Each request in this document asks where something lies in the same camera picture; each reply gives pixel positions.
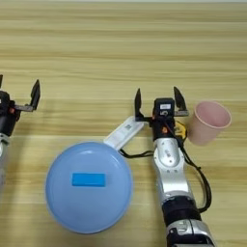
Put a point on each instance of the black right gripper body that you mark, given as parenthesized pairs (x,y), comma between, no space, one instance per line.
(159,127)

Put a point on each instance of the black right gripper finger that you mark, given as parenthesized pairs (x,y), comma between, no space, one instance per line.
(138,106)
(179,101)

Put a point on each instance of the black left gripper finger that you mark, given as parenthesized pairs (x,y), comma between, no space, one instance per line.
(35,95)
(1,80)

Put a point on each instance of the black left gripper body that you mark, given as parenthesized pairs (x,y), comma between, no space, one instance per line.
(8,120)

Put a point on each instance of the white rectangular remote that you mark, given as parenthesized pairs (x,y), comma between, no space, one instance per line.
(123,133)

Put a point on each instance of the pink plastic cup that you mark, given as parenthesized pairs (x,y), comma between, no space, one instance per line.
(205,128)

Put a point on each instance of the blue rectangular block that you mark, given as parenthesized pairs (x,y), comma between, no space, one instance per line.
(88,179)

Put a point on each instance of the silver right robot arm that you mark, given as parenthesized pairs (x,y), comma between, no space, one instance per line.
(169,167)

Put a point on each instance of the right gripper small black box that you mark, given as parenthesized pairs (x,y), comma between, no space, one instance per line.
(164,105)

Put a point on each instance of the gripper small black box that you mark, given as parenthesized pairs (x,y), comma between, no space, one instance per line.
(164,105)
(3,101)

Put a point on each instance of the left gripper small black box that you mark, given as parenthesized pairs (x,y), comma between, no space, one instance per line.
(3,101)

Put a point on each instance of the round blue plate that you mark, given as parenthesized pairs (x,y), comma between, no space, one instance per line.
(87,205)

